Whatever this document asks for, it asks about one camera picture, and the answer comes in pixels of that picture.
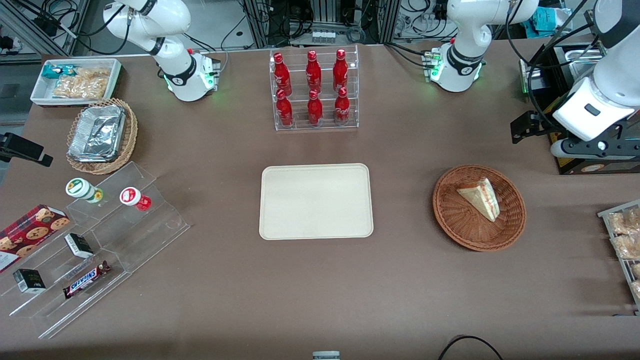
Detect red cola bottle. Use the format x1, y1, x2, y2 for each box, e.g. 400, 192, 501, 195
333, 48, 349, 92
334, 86, 351, 124
276, 89, 294, 127
305, 50, 323, 94
273, 52, 292, 96
307, 89, 324, 126

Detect wrist camera with black bracket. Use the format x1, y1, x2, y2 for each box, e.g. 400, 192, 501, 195
550, 124, 640, 161

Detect red cookie box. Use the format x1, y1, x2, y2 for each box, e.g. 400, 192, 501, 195
0, 204, 71, 274

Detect round brown wicker basket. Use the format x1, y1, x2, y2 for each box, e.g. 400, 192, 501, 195
432, 165, 527, 252

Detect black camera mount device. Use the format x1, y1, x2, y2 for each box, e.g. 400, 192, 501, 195
0, 132, 54, 167

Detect clear acrylic bottle rack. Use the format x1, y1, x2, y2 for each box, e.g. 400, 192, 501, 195
269, 45, 360, 132

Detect beige rectangular tray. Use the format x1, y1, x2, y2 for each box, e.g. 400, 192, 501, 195
259, 163, 375, 241

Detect white rectangular snack bin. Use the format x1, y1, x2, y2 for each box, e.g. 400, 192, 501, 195
30, 58, 123, 108

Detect clear acrylic stepped display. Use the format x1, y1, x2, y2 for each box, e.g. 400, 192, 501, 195
0, 161, 192, 341

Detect teal snack packet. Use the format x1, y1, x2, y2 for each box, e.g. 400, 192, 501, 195
41, 64, 76, 80

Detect teal plastic bag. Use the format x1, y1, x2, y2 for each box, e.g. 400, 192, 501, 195
531, 7, 572, 34

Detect green lid yogurt cup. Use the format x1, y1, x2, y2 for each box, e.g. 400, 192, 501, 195
65, 178, 104, 204

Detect small black box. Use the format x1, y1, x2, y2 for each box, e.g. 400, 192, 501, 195
13, 268, 47, 294
64, 233, 95, 259

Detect oval light wicker basket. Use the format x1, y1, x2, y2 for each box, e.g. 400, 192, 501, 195
66, 98, 139, 176

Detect tray of pastries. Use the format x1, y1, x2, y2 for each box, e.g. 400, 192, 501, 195
597, 200, 640, 313

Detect stacked aluminium foil containers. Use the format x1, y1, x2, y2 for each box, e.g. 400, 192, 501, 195
67, 104, 127, 163

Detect red lid yogurt cup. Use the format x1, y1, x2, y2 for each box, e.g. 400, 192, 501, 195
119, 186, 152, 212

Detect clear bag of crackers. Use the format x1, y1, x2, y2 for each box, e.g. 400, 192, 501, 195
52, 76, 109, 100
75, 67, 111, 82

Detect triangular sandwich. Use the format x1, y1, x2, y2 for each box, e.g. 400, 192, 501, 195
456, 177, 501, 223

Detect black food warmer machine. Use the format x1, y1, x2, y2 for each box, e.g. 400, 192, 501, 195
519, 42, 640, 176

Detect Snickers chocolate bar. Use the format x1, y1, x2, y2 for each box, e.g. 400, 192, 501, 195
62, 260, 112, 300

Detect black cable loop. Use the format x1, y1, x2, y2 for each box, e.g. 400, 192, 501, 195
438, 335, 504, 360

